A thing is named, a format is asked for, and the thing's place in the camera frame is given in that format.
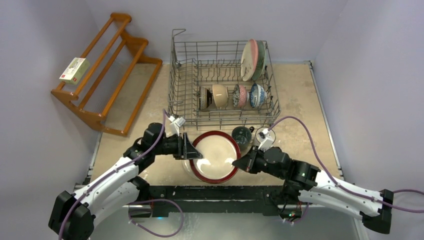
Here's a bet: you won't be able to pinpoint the red rimmed cream plate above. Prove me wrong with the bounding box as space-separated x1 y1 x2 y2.
189 130 241 184

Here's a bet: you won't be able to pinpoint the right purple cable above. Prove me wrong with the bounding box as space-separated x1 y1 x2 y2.
268 115 424 214

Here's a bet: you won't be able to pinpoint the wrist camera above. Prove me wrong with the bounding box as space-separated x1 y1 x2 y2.
258 128 274 152
168 115 186 135

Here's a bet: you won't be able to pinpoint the wooden shelf rack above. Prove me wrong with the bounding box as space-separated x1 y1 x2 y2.
51 12 163 137

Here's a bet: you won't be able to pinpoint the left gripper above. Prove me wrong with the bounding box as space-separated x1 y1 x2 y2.
152 132 202 160

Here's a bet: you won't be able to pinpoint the white ribbed mug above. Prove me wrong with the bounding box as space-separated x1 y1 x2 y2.
253 126 276 146

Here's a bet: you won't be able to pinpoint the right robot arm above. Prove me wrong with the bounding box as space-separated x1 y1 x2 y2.
232 146 394 234

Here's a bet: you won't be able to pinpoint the grey wire dish rack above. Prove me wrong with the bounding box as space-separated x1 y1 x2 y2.
168 28 281 130

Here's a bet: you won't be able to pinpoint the blue white pattern bowl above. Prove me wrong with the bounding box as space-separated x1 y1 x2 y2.
249 83 267 108

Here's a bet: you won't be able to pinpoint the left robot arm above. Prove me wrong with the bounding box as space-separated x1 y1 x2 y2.
48 122 203 240

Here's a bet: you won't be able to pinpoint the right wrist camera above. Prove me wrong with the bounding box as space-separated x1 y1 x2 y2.
258 128 274 152

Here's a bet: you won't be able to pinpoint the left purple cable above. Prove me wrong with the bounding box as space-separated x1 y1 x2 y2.
57 109 170 240

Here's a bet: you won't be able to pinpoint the teal floral plate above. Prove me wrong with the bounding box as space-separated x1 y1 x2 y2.
251 40 266 81

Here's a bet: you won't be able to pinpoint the small cardboard box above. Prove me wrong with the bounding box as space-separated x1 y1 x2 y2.
59 57 90 85

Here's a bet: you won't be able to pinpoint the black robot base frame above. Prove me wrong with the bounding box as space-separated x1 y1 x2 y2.
117 174 314 220

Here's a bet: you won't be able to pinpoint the dark green mug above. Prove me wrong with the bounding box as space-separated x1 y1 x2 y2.
231 126 255 151

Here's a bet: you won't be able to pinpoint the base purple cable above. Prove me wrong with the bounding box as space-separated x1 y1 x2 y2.
128 198 184 239

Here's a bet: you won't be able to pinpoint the brown floral pattern bowl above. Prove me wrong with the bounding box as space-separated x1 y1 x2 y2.
232 84 249 108

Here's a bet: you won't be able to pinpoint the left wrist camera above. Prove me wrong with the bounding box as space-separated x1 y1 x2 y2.
168 115 186 135

